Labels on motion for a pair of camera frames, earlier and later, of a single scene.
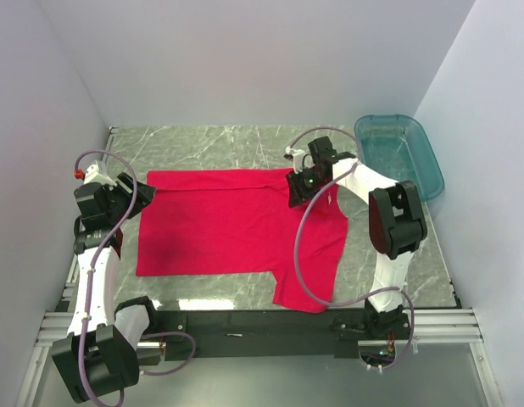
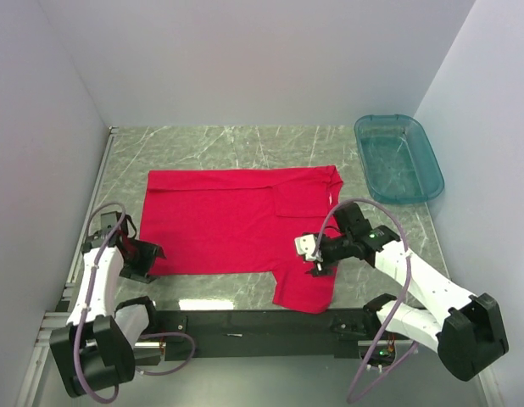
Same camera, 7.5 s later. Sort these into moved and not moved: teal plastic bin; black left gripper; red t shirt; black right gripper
Moved: black right gripper; black left gripper
Not moved: teal plastic bin; red t shirt
